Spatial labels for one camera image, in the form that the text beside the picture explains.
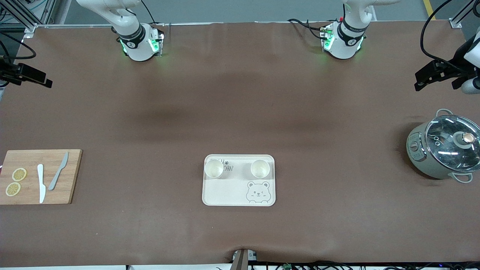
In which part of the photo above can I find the white plastic cup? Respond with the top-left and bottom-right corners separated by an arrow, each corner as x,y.
204,159 -> 225,180
250,159 -> 271,179

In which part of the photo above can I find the glass pot lid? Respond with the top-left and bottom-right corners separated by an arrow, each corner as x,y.
425,114 -> 480,173

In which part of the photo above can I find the wooden cutting board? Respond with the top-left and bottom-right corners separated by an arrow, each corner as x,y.
0,149 -> 83,205

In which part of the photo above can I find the green electric cooking pot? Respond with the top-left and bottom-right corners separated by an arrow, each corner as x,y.
406,109 -> 480,183

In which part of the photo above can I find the grey plastic knife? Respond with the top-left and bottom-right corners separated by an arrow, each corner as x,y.
48,151 -> 69,191

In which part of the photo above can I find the white plastic knife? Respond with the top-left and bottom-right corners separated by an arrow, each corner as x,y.
37,164 -> 47,204

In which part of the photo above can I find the cream tray with bear print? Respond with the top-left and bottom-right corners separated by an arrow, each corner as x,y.
202,154 -> 276,207

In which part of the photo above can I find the aluminium frame profile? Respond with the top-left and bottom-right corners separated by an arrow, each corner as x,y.
449,0 -> 480,29
0,0 -> 57,35

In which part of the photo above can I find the black right arm base cable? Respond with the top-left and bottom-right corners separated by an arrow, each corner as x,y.
141,0 -> 165,27

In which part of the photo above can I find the black arm base cable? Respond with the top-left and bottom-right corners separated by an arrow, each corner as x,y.
288,18 -> 331,40
141,0 -> 165,27

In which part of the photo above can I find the black left arm base cable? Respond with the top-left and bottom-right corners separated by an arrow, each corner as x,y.
288,18 -> 331,40

